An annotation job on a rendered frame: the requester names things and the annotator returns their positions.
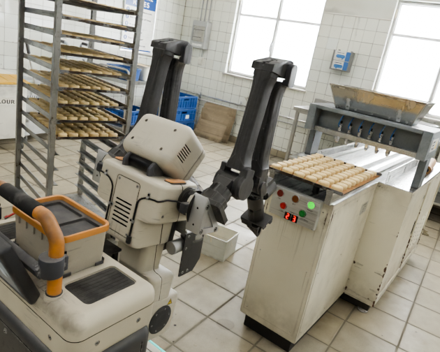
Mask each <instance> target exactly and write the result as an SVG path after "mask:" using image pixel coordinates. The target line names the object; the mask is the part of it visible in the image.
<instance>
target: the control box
mask: <svg viewBox="0 0 440 352"><path fill-rule="evenodd" d="M278 190H282V191H283V193H284V194H283V196H278V195H277V192H278ZM293 196H297V197H298V199H299V200H298V202H296V203H294V202H293V200H292V197H293ZM309 202H313V203H314V208H313V209H310V208H309V207H308V203H309ZM281 203H285V204H286V208H285V209H281V208H280V204H281ZM323 203H324V202H323V201H322V200H319V199H316V198H313V197H311V196H308V195H305V194H303V193H300V192H298V191H295V190H292V189H290V188H287V187H285V186H282V185H280V184H277V190H276V191H275V192H274V193H273V194H272V200H271V203H270V208H269V212H271V213H273V214H276V215H277V216H280V217H282V218H285V219H286V214H287V213H289V217H288V219H287V220H289V221H292V222H294V221H293V220H292V219H293V216H295V217H296V219H295V222H294V223H296V224H298V225H301V226H303V227H305V228H308V229H310V230H312V231H314V230H316V228H317V225H318V220H319V217H320V214H321V210H322V207H323ZM301 210H303V211H305V216H304V217H301V216H300V215H299V211H301ZM287 216H288V214H287Z"/></svg>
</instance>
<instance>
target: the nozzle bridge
mask: <svg viewBox="0 0 440 352"><path fill-rule="evenodd" d="M343 115H345V116H344V117H343V118H342V116H343ZM354 117H355V119H353V118H354ZM341 118H342V121H343V123H342V129H341V131H340V132H339V131H337V130H338V123H339V121H340V119H341ZM352 119H353V121H352V122H351V123H353V125H352V130H351V134H347V132H348V126H349V123H350V121H351V120H352ZM363 120H365V121H364V122H363V123H362V121H363ZM374 122H375V124H374V125H373V127H372V129H373V131H372V132H373V134H372V137H371V140H368V139H367V136H368V133H369V130H370V128H371V126H372V124H373V123H374ZM361 123H362V125H361V126H362V133H361V136H360V137H357V134H358V128H359V126H360V124H361ZM385 125H386V127H385V128H384V129H383V130H382V128H383V127H384V126H385ZM305 128H306V129H310V132H309V137H308V141H307V146H306V149H305V154H308V155H311V154H315V153H317V151H318V146H319V143H320V140H321V135H322V132H324V133H328V134H331V135H335V136H338V137H341V138H346V139H348V140H353V141H356V142H360V143H363V144H366V145H370V146H373V147H378V148H381V149H385V150H388V151H391V152H395V153H398V154H403V155H405V156H410V157H413V158H415V159H416V160H419V162H418V166H417V168H416V172H415V175H414V177H413V181H412V183H411V186H410V187H411V188H413V189H419V188H420V187H421V186H422V184H423V180H424V178H425V174H426V172H427V169H428V166H429V164H430V160H431V157H433V156H434V155H435V154H436V151H437V147H438V145H439V142H440V129H437V128H434V127H430V126H425V125H422V124H418V125H414V126H409V125H406V124H401V123H398V122H392V121H389V120H386V119H381V118H378V117H372V116H369V115H364V114H360V113H357V112H351V111H348V110H343V109H340V108H336V107H335V104H333V103H310V105H309V111H308V114H307V119H306V122H305ZM396 128H397V130H396V131H395V132H394V133H393V131H394V130H395V129H396ZM381 130H382V131H383V139H382V141H381V142H377V141H378V139H379V134H380V132H381ZM392 133H393V134H395V136H394V140H393V143H392V146H390V145H388V143H389V141H390V137H391V135H392Z"/></svg>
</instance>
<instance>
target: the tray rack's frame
mask: <svg viewBox="0 0 440 352"><path fill-rule="evenodd" d="M96 14H97V11H95V10H91V17H90V20H96ZM24 19H25V0H19V6H18V36H17V95H16V125H15V183H14V186H15V187H17V188H18V189H19V190H20V167H21V142H22V93H23V68H24ZM95 30H96V25H92V24H90V27H89V33H90V34H94V35H95ZM88 47H91V48H94V42H91V41H89V45H88ZM81 147H82V148H83V149H85V150H86V144H84V143H83V142H81ZM80 159H82V160H83V161H84V162H85V156H83V155H82V154H80ZM79 170H80V171H82V172H83V173H84V171H85V170H84V168H83V167H82V166H80V167H79ZM78 181H79V182H80V183H82V184H83V180H82V179H81V178H80V177H79V176H78ZM63 196H67V197H69V198H70V199H72V200H74V201H75V202H77V203H79V204H80V205H82V206H83V207H86V208H87V209H88V210H91V211H92V212H94V213H95V214H97V215H99V216H100V217H102V218H105V215H104V214H103V213H102V212H101V211H100V210H99V209H98V208H97V207H96V206H94V205H93V204H92V203H91V202H90V201H89V200H88V199H87V198H85V197H84V196H83V195H82V191H81V190H80V189H79V188H78V193H74V194H66V195H63ZM105 234H106V237H107V238H108V239H110V234H109V233H105Z"/></svg>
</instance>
